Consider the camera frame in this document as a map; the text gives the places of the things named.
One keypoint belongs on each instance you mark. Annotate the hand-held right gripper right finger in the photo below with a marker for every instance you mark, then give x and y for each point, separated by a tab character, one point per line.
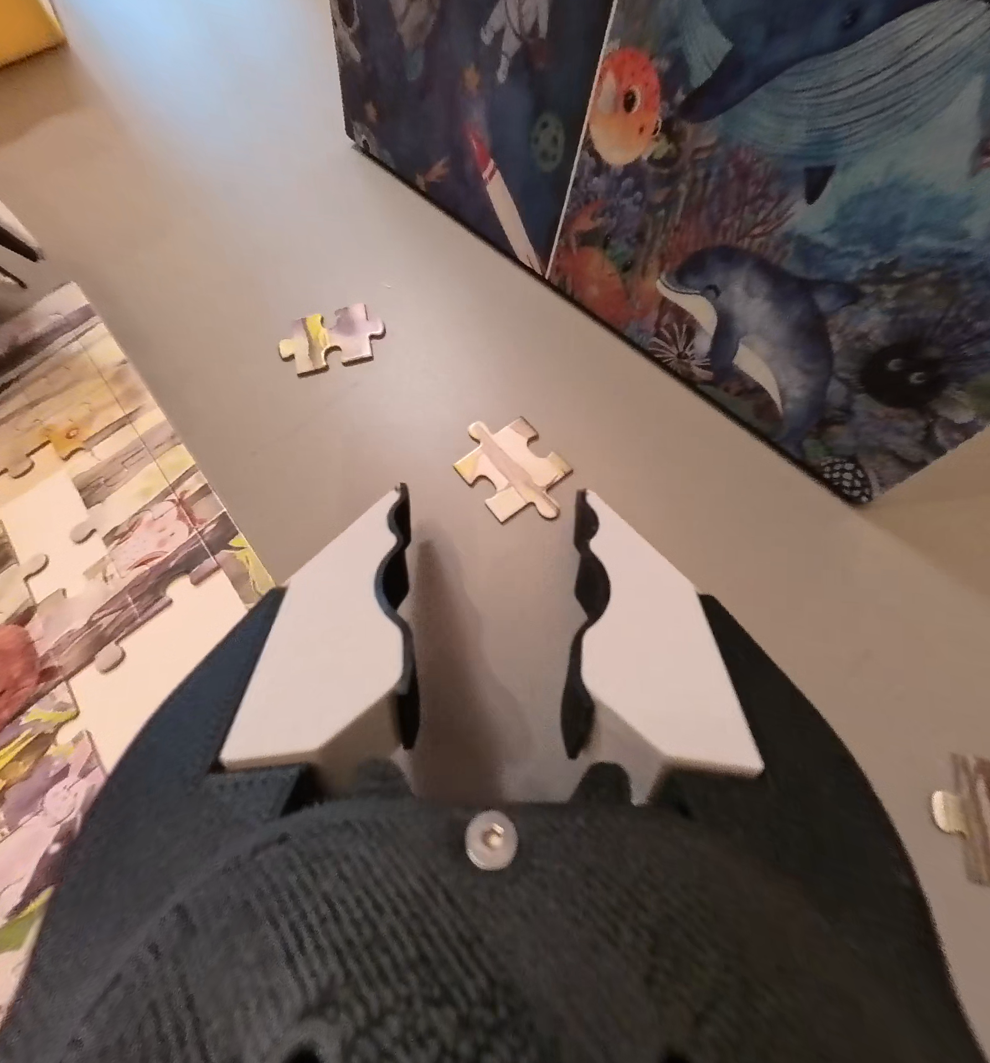
669	673

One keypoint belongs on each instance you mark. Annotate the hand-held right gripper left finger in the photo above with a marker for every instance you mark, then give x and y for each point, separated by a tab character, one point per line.
320	664

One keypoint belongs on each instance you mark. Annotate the pale grey-banded puzzle piece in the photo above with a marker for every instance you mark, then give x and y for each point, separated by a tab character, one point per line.
511	469

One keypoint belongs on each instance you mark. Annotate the illustrated jigsaw puzzle board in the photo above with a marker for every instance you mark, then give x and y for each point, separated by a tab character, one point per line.
13	540

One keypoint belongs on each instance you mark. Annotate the yellow box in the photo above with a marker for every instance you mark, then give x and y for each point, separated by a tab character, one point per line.
5	33

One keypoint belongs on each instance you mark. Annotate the yellow cream puzzle piece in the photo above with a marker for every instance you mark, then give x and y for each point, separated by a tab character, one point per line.
333	339

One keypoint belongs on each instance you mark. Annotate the beige grey striped puzzle piece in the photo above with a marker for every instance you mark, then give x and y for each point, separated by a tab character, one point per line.
989	822

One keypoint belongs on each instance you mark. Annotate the colourful illustrated puzzle box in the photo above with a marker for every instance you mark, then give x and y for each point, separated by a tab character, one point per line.
794	208

